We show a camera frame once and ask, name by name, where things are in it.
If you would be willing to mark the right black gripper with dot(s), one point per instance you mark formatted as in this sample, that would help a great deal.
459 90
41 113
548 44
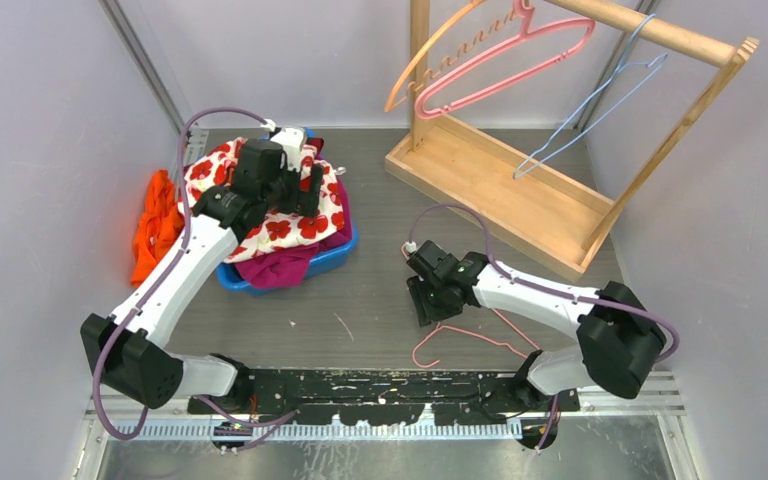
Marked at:
418 286

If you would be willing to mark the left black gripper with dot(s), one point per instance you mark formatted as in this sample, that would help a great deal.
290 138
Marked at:
301 201

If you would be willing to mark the floral white red garment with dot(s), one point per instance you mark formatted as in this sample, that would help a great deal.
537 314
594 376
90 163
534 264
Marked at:
279 231

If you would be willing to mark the magenta garment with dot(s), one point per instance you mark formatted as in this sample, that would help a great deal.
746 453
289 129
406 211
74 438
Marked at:
290 267

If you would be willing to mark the blue wire hanger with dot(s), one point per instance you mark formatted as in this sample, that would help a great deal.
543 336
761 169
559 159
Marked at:
545 153

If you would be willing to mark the wooden hanger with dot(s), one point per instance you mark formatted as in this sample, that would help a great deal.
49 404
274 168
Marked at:
435 56

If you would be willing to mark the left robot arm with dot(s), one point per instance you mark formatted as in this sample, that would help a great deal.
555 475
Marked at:
126 349

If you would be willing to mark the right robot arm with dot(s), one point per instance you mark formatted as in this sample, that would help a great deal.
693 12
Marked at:
616 343

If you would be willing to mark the blue plastic bin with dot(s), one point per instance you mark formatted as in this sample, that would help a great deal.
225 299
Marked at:
288 249

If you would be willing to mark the orange cloth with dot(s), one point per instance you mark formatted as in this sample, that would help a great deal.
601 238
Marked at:
159 226

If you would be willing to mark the wooden clothes rack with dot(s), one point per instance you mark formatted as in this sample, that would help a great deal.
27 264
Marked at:
582 202

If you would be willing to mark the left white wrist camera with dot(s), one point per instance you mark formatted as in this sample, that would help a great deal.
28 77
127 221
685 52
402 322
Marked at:
292 139

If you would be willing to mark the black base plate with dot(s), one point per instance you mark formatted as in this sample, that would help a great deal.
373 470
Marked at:
294 404

